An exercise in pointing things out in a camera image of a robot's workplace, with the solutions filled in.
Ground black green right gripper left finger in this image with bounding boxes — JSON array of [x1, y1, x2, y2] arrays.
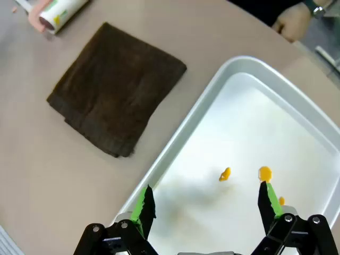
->
[[73, 184, 157, 255]]

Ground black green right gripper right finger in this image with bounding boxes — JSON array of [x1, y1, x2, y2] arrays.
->
[[251, 181, 340, 255]]

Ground dark brown cloth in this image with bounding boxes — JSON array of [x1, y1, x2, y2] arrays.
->
[[46, 22, 188, 159]]

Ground pink handled white lint roller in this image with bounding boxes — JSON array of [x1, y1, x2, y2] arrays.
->
[[14, 0, 90, 35]]

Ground person's left forearm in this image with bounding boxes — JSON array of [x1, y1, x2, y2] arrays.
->
[[321, 0, 340, 11]]

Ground person's left hand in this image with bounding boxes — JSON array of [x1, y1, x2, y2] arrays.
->
[[271, 2, 324, 43]]

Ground large orange stain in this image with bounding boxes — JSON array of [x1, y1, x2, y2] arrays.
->
[[257, 166, 273, 184]]

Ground small dark orange stain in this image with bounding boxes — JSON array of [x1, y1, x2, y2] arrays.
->
[[218, 167, 232, 182]]

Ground silver metal tray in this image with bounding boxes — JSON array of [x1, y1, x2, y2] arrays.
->
[[113, 55, 340, 254]]

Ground grey ribbed strip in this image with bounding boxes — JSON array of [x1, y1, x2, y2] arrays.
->
[[0, 225, 25, 255]]

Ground black trousers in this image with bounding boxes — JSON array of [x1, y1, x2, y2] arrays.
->
[[227, 0, 309, 27]]

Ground black wrist watch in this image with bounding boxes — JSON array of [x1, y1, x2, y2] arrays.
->
[[302, 0, 334, 20]]

